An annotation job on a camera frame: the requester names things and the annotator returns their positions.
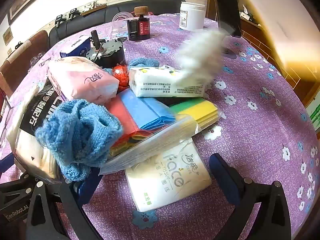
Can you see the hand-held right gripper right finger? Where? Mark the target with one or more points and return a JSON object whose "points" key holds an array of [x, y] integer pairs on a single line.
{"points": [[225, 177]]}

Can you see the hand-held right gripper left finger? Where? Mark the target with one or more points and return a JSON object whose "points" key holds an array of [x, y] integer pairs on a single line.
{"points": [[86, 187]]}

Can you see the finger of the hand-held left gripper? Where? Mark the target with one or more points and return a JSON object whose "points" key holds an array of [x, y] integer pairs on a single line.
{"points": [[8, 166]]}

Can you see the white facial tissue pack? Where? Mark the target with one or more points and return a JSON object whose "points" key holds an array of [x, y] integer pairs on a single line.
{"points": [[170, 182]]}

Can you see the blue knit cloth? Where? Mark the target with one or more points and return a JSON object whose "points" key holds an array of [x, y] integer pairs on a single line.
{"points": [[80, 130], [145, 62]]}

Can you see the black printed packet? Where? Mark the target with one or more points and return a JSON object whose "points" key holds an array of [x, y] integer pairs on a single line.
{"points": [[37, 110]]}

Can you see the packet of coloured plastic bags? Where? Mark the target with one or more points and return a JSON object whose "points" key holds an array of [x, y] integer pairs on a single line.
{"points": [[150, 115]]}

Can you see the pink tissue pack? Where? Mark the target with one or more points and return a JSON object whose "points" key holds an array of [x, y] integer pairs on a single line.
{"points": [[82, 80]]}

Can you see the lemon print tissue pack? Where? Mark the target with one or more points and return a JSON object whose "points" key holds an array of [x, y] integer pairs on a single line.
{"points": [[165, 82]]}

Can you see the small red plastic bag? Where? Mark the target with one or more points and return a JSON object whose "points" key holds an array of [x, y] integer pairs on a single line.
{"points": [[121, 76]]}

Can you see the white cloth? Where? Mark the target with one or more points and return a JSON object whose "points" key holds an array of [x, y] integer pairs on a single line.
{"points": [[200, 55]]}

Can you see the blue white tissue pack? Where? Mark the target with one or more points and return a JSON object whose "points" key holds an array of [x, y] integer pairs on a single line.
{"points": [[75, 45]]}

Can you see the green print box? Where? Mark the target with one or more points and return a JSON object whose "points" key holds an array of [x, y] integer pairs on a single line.
{"points": [[315, 117]]}

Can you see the brown armchair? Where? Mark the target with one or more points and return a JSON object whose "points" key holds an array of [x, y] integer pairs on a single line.
{"points": [[25, 52]]}

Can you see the wooden cabinet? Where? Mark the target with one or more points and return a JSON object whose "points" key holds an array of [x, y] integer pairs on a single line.
{"points": [[262, 37]]}

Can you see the black hand-held device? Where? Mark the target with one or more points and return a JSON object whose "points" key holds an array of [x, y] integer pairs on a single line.
{"points": [[73, 13], [58, 21]]}

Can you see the white plastic jar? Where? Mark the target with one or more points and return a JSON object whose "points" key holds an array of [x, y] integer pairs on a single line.
{"points": [[192, 15]]}

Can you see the black red box device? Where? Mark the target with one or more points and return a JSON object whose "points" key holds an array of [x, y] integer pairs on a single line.
{"points": [[138, 28]]}

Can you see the clear plastic cup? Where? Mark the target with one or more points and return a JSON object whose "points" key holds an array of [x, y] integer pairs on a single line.
{"points": [[120, 21]]}

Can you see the black tablet on stand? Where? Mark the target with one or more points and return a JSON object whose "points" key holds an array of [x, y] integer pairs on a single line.
{"points": [[225, 5]]}

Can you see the pale ornament on tray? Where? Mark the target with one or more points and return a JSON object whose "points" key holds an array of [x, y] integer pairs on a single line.
{"points": [[93, 7]]}

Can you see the black leather sofa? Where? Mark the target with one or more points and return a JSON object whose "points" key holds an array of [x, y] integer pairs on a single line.
{"points": [[160, 7]]}

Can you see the wall socket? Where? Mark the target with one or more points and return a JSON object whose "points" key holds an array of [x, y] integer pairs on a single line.
{"points": [[9, 51]]}

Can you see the small wall plaque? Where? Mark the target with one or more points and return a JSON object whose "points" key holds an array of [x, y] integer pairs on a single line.
{"points": [[7, 36]]}

